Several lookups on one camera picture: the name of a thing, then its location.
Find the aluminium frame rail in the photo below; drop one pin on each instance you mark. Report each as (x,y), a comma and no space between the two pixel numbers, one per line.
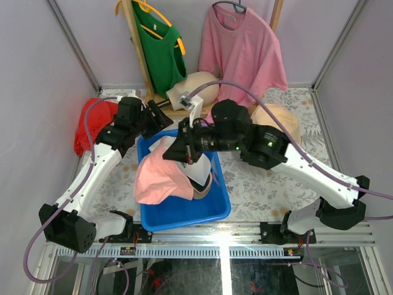
(235,239)

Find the blue plastic bin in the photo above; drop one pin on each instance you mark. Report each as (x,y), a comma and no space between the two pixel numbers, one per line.
(177,212)

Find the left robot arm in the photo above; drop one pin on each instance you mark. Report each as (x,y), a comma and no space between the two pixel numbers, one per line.
(67,222)

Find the yellow clothes hanger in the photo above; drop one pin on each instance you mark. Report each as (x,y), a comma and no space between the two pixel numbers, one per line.
(156,24)

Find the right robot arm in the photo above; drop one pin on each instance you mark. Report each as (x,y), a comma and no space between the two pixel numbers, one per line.
(267,147)

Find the beige bucket hat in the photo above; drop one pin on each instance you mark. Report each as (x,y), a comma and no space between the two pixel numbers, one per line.
(286,118)

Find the white baseball cap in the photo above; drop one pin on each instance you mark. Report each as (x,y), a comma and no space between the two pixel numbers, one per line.
(197,172)

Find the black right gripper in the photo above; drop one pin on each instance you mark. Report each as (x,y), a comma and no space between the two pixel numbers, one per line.
(183,149)

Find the pink baseball cap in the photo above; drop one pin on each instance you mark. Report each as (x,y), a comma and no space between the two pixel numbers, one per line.
(201,191)

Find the grey clothes hanger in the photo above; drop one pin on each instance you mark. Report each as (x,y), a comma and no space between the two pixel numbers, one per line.
(230,7)

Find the pink t-shirt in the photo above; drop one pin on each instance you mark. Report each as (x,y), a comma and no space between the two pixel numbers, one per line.
(242,48)

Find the green tank top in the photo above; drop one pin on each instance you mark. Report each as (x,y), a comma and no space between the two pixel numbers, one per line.
(165,63)

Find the red cloth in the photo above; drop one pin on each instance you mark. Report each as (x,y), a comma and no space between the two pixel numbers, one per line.
(99,116)

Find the wooden clothes rack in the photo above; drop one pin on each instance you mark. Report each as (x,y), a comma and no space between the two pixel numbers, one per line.
(128,13)

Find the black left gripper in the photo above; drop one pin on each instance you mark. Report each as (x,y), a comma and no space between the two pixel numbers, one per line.
(152,115)

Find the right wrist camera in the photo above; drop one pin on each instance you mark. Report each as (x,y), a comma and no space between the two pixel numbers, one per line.
(192,104)

